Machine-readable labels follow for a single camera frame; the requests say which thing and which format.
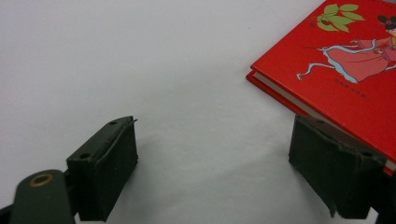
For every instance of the red book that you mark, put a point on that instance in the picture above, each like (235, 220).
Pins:
(342, 102)

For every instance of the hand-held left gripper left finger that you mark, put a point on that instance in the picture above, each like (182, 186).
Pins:
(102, 168)

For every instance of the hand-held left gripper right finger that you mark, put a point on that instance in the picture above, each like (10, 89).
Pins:
(333, 168)

